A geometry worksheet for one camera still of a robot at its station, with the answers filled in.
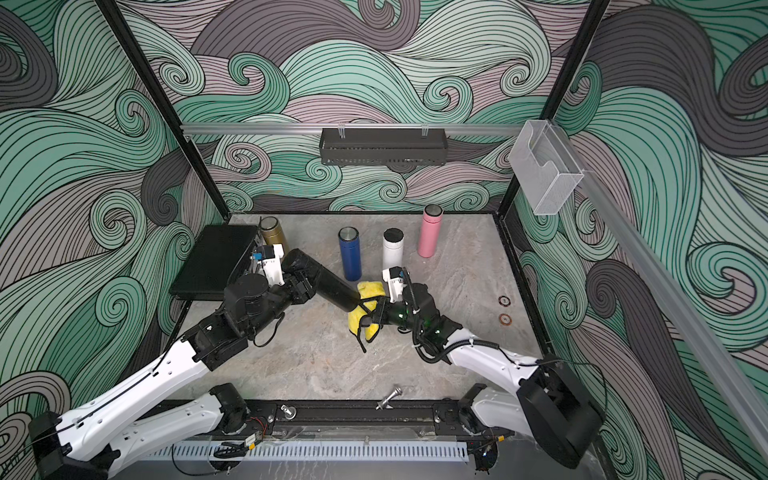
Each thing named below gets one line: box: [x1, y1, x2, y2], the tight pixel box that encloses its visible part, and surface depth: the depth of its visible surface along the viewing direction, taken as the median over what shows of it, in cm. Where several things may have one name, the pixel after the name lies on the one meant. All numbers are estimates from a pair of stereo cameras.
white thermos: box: [382, 227, 405, 271], surface depth 88 cm
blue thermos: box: [338, 226, 362, 281], surface depth 90 cm
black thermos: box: [282, 248, 361, 312], surface depth 72 cm
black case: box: [170, 225, 258, 301], surface depth 102 cm
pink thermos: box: [418, 204, 444, 258], surface depth 96 cm
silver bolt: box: [375, 387, 403, 411], surface depth 77 cm
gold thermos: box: [259, 216, 290, 254], surface depth 90 cm
